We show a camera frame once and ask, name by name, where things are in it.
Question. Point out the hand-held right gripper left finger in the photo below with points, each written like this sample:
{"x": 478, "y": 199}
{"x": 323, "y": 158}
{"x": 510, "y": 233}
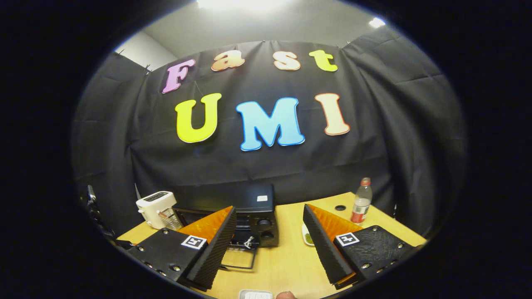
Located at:
{"x": 216, "y": 249}

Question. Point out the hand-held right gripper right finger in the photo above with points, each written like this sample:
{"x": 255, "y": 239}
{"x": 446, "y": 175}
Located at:
{"x": 326, "y": 253}

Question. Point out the black electric oven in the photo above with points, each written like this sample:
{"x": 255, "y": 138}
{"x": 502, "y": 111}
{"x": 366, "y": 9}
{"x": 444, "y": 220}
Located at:
{"x": 257, "y": 199}

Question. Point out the white divided dish with beans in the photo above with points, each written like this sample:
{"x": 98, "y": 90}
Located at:
{"x": 308, "y": 237}

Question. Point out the white toaster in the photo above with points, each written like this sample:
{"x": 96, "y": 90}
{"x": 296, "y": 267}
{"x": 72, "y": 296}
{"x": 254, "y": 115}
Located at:
{"x": 149, "y": 207}

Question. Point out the clear utensil holder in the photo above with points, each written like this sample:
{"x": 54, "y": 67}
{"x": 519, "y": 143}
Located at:
{"x": 170, "y": 220}

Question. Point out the clear bottle with red label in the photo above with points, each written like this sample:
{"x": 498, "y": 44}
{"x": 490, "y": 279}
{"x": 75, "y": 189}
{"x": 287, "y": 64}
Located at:
{"x": 360, "y": 205}

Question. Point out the small white tray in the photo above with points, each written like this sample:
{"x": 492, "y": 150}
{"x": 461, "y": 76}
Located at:
{"x": 255, "y": 295}

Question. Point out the black backdrop cloth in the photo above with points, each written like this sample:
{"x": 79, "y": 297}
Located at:
{"x": 395, "y": 145}

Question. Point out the small ceiling light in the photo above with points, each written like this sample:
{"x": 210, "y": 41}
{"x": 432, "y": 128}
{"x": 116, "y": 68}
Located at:
{"x": 377, "y": 22}

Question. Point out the large ceiling light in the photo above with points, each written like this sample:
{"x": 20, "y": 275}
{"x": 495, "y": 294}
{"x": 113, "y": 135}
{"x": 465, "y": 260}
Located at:
{"x": 243, "y": 3}

